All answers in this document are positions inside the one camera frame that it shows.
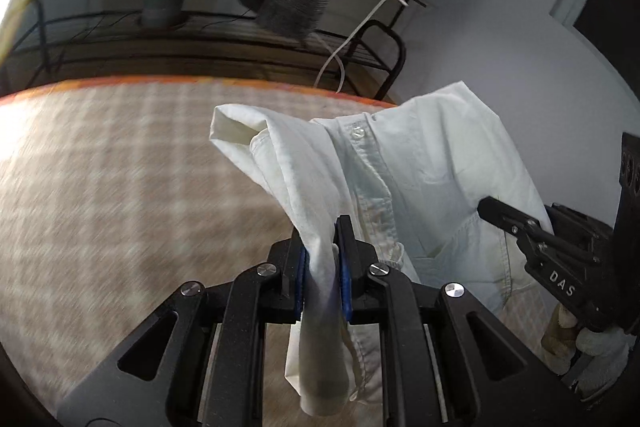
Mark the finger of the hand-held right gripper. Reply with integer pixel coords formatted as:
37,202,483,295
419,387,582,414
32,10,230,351
476,197,556,254

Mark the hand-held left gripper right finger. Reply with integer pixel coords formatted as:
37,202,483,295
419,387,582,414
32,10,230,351
336,215,583,427

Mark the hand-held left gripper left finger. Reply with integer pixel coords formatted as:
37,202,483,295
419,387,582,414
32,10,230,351
56,229,307,427

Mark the white button shirt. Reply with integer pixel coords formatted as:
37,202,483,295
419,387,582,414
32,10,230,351
208,81,553,418

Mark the person's right hand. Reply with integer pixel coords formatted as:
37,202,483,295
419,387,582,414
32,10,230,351
542,302,637,404

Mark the black metal rack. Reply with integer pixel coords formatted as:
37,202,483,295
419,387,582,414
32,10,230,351
0,0,467,102

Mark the potted plant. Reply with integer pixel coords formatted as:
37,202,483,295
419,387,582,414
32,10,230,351
138,0,191,28

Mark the white lamp cable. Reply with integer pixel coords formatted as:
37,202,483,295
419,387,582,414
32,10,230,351
313,0,397,96

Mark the white ring light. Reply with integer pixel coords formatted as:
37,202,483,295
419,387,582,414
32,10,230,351
0,0,28,62

